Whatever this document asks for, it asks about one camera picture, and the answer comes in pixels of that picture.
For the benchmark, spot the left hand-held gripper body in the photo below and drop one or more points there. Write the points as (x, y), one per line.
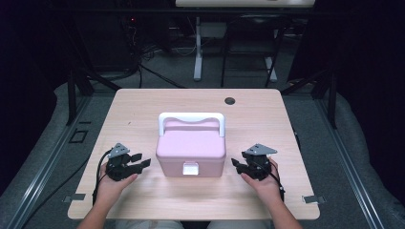
(117, 165)

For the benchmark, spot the aluminium floor rail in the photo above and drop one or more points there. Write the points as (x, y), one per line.
(350, 165)
(47, 165)

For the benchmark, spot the white desk with legs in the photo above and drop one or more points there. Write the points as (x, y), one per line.
(198, 47)

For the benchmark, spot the black metal stool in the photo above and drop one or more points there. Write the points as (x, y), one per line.
(251, 41)

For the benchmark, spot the grey tape strip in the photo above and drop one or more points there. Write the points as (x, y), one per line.
(74, 197)
(313, 199)

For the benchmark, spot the black tape floor outline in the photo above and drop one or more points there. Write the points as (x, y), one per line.
(71, 136)

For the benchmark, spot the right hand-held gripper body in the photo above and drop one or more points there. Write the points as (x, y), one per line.
(258, 165)

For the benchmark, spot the black metal stand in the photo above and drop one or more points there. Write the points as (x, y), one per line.
(331, 95)
(71, 95)

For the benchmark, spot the person's left hand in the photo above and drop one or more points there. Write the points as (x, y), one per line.
(110, 189)

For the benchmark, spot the person's right hand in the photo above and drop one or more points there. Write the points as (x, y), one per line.
(267, 189)

